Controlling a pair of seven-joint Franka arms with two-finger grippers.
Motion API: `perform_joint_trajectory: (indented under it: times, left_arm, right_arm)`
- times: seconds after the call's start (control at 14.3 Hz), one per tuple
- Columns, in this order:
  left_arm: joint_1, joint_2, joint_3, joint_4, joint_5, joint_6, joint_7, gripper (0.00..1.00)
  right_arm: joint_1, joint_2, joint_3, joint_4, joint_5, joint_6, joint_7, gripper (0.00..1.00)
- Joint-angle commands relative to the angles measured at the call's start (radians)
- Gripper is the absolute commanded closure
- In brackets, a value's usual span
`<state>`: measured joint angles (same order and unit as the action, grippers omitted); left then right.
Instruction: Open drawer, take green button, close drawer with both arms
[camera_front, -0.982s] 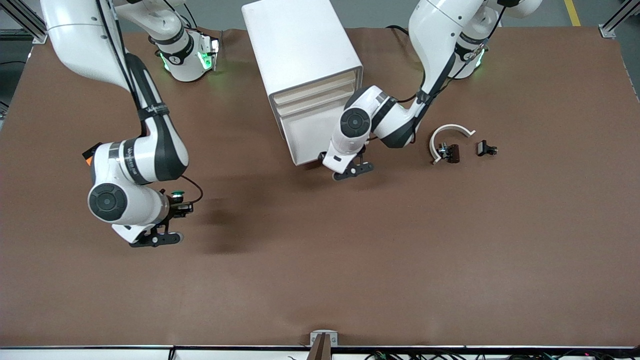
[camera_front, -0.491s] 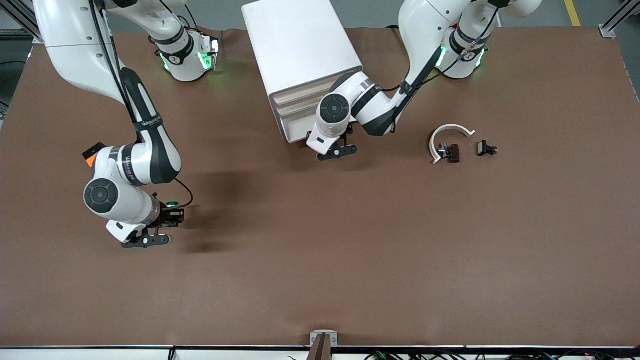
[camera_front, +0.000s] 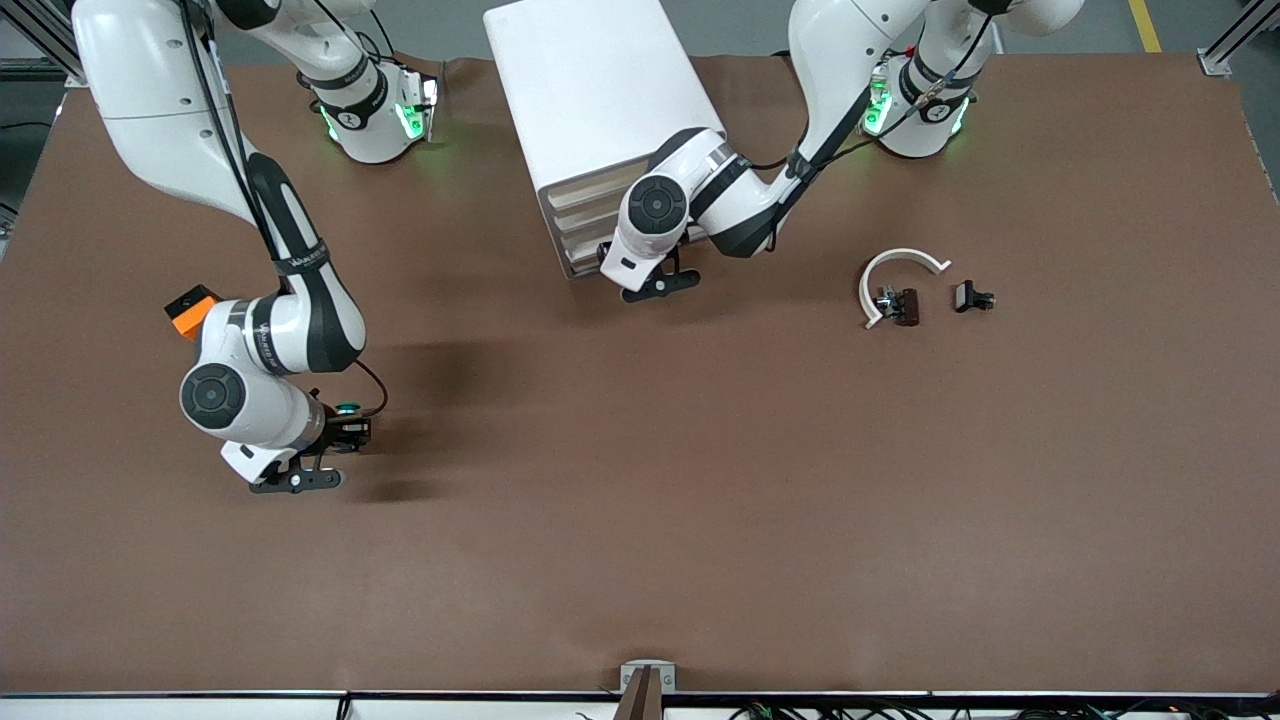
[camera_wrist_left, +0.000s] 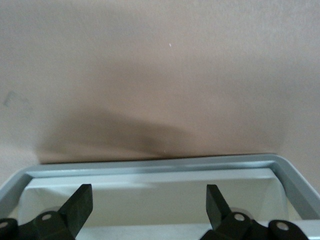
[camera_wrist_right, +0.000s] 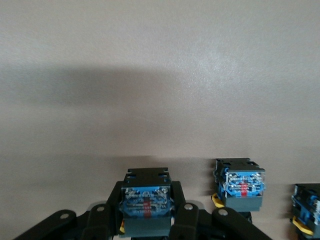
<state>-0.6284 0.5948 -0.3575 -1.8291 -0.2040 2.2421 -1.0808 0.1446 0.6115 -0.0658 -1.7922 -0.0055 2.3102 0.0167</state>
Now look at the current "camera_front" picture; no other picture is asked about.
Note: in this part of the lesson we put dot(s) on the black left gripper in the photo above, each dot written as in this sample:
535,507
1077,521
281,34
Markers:
684,237

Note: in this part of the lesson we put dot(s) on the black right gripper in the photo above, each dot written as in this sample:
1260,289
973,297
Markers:
349,431

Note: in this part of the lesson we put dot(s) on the green push button switch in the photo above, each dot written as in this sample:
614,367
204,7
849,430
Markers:
348,408

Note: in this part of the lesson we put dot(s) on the white lowest cabinet drawer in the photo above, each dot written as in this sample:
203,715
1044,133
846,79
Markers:
585,263

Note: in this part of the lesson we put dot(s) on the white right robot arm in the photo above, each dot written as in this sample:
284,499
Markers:
150,100

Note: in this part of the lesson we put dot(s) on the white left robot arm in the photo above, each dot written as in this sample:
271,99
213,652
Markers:
850,50

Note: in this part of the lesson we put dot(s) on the white curved plastic arc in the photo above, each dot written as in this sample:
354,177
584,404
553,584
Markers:
866,283

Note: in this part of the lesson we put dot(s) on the orange box with hole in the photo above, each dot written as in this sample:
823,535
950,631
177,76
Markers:
190,318

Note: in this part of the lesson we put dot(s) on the dark brown small component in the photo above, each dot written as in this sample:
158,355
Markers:
907,306

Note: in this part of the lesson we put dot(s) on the brown table cover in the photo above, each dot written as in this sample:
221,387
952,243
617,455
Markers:
640,500

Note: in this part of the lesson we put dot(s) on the black small clip component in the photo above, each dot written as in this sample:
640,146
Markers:
966,296

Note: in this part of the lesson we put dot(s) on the white table edge rail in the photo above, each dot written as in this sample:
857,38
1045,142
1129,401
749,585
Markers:
200,708

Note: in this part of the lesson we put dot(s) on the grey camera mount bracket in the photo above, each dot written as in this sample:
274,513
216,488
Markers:
647,690

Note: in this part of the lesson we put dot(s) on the aluminium frame profile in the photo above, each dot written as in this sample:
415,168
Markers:
1215,62
40,35

